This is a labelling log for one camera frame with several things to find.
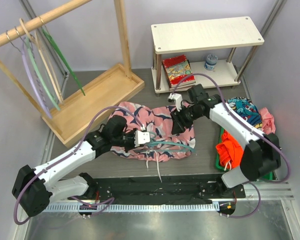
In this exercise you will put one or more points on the wooden hanger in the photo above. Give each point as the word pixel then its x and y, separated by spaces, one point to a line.
pixel 46 61

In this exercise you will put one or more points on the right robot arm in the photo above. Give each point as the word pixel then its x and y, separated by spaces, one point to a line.
pixel 260 150

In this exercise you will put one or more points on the wooden clothes rack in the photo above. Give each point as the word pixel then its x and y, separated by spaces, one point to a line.
pixel 115 85

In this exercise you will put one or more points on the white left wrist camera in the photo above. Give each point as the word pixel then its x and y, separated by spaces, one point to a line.
pixel 141 138

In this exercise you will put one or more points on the blue patterned garment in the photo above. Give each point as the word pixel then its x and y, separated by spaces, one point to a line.
pixel 245 108

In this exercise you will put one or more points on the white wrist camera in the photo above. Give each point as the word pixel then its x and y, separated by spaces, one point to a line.
pixel 141 138
pixel 177 99

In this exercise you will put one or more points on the green plastic tray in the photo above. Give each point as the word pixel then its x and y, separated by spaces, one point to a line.
pixel 270 176

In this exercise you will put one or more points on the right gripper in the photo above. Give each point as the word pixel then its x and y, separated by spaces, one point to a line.
pixel 179 121

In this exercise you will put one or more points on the lilac hanger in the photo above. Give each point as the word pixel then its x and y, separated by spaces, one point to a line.
pixel 36 86

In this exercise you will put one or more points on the white slotted cable duct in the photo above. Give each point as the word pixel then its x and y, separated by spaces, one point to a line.
pixel 76 207

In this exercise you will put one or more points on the orange garment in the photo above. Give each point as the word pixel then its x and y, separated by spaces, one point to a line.
pixel 230 151

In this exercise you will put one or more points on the blue white cup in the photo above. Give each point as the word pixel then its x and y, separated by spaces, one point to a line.
pixel 210 62

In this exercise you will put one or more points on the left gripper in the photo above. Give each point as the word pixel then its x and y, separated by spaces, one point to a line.
pixel 132 145

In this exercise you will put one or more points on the pink garment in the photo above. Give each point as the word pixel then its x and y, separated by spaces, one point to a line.
pixel 268 121

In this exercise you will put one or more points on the red patterned book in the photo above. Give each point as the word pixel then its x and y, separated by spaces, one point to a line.
pixel 175 69

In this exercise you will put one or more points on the mint green hanger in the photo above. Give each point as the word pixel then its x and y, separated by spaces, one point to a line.
pixel 46 85

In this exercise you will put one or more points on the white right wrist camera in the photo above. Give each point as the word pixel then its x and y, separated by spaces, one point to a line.
pixel 177 99

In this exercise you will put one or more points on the white two-tier shelf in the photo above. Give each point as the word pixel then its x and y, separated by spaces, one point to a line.
pixel 204 35

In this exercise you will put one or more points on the pink patterned shorts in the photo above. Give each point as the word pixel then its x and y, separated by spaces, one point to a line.
pixel 159 121

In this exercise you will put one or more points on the dark green hanger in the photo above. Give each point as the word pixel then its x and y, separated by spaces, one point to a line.
pixel 60 55

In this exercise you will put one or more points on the teal hanger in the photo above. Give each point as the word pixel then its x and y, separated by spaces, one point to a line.
pixel 165 145

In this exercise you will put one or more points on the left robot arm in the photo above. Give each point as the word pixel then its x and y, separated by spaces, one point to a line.
pixel 35 188

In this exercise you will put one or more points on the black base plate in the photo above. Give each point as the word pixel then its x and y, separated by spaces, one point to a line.
pixel 169 190

